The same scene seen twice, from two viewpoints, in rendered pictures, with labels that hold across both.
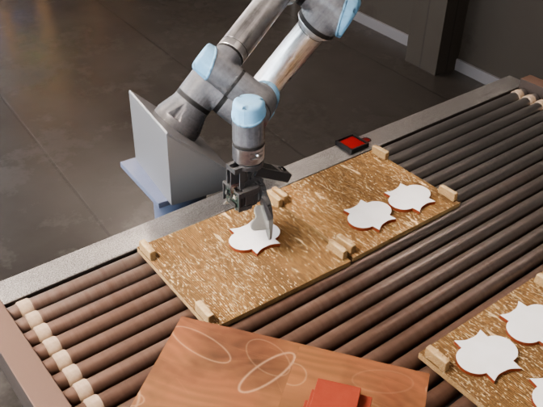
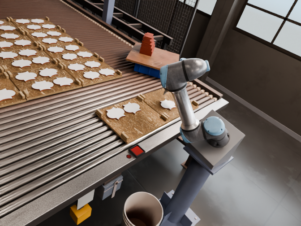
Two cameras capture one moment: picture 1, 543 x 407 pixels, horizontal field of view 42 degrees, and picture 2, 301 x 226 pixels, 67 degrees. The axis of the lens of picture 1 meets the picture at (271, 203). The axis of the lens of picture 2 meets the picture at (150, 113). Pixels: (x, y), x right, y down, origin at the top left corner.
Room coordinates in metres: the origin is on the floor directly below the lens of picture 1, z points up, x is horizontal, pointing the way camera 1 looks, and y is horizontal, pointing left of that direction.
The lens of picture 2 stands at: (2.88, -0.53, 1.93)
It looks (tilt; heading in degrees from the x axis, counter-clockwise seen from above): 36 degrees down; 163
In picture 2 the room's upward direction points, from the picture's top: 17 degrees clockwise
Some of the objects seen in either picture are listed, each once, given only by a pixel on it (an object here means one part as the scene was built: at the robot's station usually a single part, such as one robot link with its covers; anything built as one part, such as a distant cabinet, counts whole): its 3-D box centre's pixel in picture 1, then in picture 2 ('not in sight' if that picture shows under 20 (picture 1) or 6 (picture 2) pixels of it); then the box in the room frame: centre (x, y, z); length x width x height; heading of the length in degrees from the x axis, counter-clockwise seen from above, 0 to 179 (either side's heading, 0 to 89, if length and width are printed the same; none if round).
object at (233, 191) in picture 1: (246, 181); not in sight; (1.40, 0.06, 1.13); 0.09 x 0.08 x 0.12; 127
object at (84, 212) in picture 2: not in sight; (81, 204); (2.18, -0.54, 0.74); 0.09 x 0.08 x 0.24; 129
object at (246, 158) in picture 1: (249, 152); not in sight; (1.40, 0.06, 1.21); 0.08 x 0.08 x 0.05
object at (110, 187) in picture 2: not in sight; (108, 184); (2.07, -0.40, 0.77); 0.14 x 0.11 x 0.18; 129
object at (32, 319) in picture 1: (338, 186); (141, 131); (1.72, -0.20, 0.90); 1.95 x 0.05 x 0.05; 129
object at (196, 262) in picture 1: (242, 256); (169, 102); (1.36, 0.07, 0.93); 0.41 x 0.35 x 0.02; 127
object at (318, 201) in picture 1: (364, 199); (132, 117); (1.62, -0.26, 0.93); 0.41 x 0.35 x 0.02; 129
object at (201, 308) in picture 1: (204, 312); not in sight; (1.13, 0.14, 0.95); 0.06 x 0.02 x 0.03; 37
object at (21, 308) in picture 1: (326, 178); (146, 135); (1.76, -0.16, 0.90); 1.95 x 0.05 x 0.05; 129
